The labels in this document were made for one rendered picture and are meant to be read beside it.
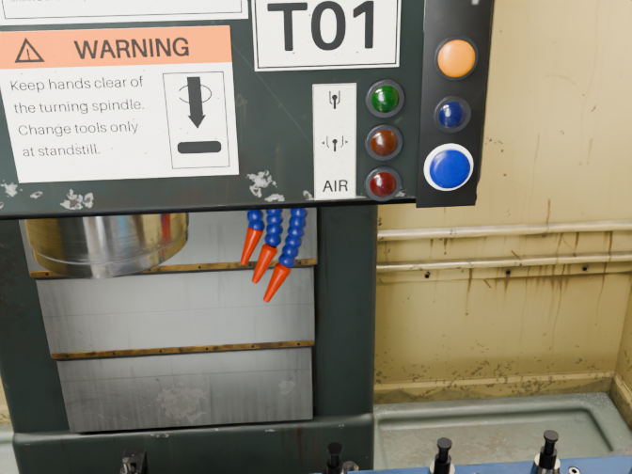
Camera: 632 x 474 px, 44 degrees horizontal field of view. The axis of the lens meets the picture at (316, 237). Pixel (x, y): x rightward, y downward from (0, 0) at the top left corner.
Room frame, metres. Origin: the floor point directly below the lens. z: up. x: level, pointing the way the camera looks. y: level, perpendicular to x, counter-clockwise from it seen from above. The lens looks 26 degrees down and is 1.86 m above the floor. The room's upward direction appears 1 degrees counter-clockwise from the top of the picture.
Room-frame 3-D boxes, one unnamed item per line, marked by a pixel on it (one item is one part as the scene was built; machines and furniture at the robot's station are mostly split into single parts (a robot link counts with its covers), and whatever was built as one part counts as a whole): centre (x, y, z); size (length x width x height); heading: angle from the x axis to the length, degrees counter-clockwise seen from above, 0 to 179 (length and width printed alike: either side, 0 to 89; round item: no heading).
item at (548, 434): (0.62, -0.23, 1.31); 0.02 x 0.02 x 0.03
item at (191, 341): (1.17, 0.24, 1.16); 0.48 x 0.05 x 0.51; 94
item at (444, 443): (0.61, -0.13, 1.31); 0.02 x 0.02 x 0.03
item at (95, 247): (0.72, 0.21, 1.56); 0.16 x 0.16 x 0.12
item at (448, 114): (0.53, -0.10, 1.69); 0.02 x 0.01 x 0.02; 94
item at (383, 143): (0.53, -0.05, 1.67); 0.02 x 0.01 x 0.02; 94
